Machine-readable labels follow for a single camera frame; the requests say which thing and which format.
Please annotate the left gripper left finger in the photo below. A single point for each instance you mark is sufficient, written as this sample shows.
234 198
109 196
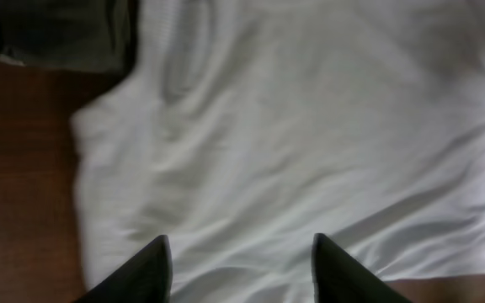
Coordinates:
144 278

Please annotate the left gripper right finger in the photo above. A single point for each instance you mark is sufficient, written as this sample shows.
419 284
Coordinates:
339 278

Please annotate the white t-shirt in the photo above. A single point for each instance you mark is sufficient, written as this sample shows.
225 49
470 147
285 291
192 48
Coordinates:
248 127

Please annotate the black folded garment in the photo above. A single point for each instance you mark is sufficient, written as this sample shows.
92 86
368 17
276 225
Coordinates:
75 35

